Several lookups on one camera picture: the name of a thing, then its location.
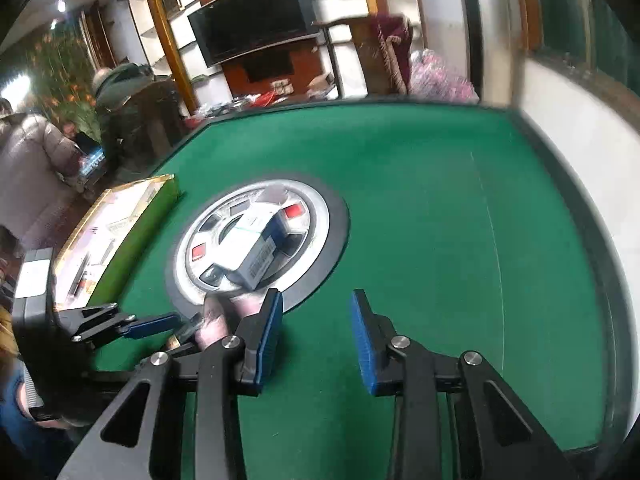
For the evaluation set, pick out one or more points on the black television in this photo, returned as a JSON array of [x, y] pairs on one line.
[[250, 20]]

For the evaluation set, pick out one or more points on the wooden chair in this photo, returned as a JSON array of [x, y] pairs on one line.
[[360, 50]]

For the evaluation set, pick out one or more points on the maroon cloth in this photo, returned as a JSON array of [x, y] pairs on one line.
[[392, 35]]

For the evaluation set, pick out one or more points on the green glass window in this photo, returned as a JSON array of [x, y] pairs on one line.
[[575, 5]]

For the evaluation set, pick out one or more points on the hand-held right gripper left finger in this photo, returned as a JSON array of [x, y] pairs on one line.
[[270, 340]]

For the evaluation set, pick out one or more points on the round table control panel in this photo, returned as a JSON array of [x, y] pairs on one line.
[[310, 240]]

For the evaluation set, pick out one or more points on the pink soft pouch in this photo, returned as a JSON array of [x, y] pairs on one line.
[[220, 320]]

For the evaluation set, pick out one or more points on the person's left hand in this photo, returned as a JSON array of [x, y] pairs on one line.
[[52, 421]]

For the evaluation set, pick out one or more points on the wooden wall shelf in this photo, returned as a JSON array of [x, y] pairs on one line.
[[170, 45]]

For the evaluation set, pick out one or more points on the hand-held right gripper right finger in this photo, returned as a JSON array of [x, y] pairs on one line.
[[370, 345]]

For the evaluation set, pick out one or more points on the floral blanket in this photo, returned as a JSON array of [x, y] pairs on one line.
[[440, 80]]

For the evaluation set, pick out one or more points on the wooden television cabinet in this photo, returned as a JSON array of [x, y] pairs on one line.
[[305, 67]]

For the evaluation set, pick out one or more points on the cardboard box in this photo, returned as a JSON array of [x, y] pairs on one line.
[[320, 85]]

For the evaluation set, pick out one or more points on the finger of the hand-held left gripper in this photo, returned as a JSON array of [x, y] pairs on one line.
[[182, 349], [150, 325]]

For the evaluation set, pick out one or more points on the white blue barcode box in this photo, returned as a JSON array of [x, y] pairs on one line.
[[250, 250]]

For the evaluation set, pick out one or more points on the person's blue jeans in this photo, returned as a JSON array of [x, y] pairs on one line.
[[20, 410]]

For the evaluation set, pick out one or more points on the gold rimmed tray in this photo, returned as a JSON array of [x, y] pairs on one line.
[[100, 232]]

